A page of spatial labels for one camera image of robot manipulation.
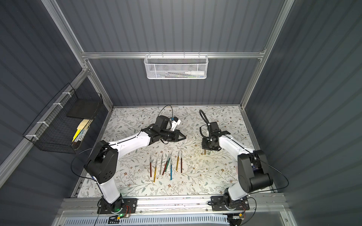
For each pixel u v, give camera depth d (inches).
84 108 32.6
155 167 34.2
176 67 48.8
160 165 34.9
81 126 29.2
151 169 34.1
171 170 33.8
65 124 29.1
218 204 28.8
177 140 30.6
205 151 35.0
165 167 34.3
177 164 34.9
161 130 28.1
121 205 28.3
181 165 34.6
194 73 35.6
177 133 30.3
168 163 34.9
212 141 26.2
